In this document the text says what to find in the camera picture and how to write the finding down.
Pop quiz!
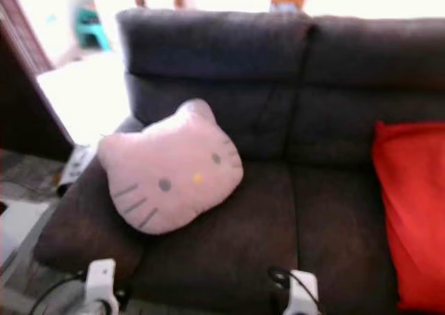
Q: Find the pink cat face pillow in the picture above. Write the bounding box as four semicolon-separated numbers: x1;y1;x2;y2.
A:
96;98;245;236

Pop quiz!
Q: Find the white and black floor appliance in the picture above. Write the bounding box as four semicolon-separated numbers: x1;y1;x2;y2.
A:
57;143;98;197

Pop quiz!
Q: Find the dark grey fabric sofa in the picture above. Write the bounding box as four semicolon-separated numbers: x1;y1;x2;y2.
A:
33;8;445;315

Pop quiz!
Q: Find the red pillow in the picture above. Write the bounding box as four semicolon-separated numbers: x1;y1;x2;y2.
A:
371;120;445;312

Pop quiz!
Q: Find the dark brown wooden door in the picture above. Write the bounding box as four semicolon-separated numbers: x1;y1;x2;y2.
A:
0;0;74;161

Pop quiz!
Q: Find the white side table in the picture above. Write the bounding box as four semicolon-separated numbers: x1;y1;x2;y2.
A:
0;198;51;267

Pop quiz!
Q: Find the green plastic stool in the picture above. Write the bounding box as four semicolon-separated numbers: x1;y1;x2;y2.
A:
73;8;112;51

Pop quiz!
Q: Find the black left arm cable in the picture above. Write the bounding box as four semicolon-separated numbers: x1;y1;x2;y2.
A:
28;273;88;315

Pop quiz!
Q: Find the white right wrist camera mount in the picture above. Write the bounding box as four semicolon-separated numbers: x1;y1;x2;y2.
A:
282;270;321;315

